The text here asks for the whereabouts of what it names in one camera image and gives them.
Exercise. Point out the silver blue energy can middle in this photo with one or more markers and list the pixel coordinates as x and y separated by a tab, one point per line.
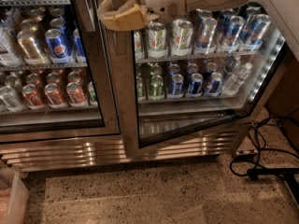
231	33

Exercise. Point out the clear water bottle back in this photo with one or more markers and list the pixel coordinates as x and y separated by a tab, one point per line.
231	63

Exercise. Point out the red cola can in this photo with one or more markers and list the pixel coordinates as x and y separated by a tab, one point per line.
33	96
76	93
54	95

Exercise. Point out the clear water bottle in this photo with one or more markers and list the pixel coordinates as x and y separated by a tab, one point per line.
231	63
232	85

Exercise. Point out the translucent plastic bin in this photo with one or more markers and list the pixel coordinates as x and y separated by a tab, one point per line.
13	197

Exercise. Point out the blue Pepsi can lower middle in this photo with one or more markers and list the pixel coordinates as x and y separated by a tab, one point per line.
195	85

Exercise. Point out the blue Pepsi can lower left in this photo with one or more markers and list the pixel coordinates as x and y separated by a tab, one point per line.
176	85

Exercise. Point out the blue Pepsi can front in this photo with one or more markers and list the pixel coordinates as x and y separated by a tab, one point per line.
60	48

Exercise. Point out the red cola can left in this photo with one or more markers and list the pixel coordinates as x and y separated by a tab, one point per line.
33	96

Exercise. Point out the red cola can right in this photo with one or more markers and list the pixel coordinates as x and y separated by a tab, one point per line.
76	93

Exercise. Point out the red cola can middle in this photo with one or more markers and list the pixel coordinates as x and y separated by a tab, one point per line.
54	95

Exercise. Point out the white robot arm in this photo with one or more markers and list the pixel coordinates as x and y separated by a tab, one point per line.
284	13

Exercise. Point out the white green soda can right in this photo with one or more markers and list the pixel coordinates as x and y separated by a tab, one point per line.
182	38

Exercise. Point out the clear water bottle front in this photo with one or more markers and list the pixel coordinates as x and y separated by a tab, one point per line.
232	85

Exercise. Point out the silver diet cola can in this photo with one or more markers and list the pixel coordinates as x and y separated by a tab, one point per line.
11	99

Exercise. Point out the silver blue energy can left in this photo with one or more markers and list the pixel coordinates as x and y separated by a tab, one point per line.
204	38

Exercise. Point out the white green soda can left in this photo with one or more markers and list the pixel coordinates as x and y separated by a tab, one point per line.
138	43

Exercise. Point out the blue Pepsi can lower right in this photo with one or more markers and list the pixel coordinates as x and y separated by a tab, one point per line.
213	84

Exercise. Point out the gold soda can front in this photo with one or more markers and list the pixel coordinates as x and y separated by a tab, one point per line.
33	51

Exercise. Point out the steel fridge bottom grille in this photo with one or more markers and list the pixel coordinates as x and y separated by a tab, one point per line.
97	151

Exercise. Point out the blue pepsi can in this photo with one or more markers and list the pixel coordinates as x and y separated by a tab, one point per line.
195	85
60	48
213	84
176	85

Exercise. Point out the silver blue energy can right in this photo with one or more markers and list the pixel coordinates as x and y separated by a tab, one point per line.
252	37

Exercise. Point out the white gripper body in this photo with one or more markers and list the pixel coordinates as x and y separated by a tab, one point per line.
163	1

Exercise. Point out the white green soda can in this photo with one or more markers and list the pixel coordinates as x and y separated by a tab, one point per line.
157	40
182	38
138	43

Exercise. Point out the silver blue energy can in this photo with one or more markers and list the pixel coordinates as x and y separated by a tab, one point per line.
204	38
252	37
231	33

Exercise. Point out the white green soda can middle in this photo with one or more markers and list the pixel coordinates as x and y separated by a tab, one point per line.
157	40

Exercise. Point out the glass fridge door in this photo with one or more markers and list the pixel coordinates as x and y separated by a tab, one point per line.
76	19
148	123

